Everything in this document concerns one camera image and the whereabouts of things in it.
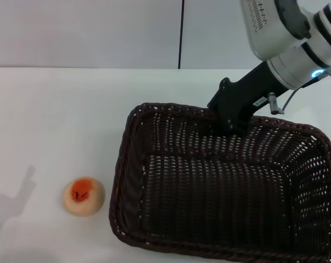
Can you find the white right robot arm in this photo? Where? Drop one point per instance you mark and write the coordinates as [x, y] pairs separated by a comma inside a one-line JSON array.
[[291, 35]]

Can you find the round bun with orange topping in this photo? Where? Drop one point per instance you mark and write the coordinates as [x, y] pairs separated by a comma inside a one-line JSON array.
[[83, 196]]

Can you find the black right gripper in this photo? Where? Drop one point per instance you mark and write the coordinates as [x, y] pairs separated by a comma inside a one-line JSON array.
[[242, 93]]

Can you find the dark brown woven basket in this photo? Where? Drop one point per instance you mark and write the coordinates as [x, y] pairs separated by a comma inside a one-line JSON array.
[[214, 197]]

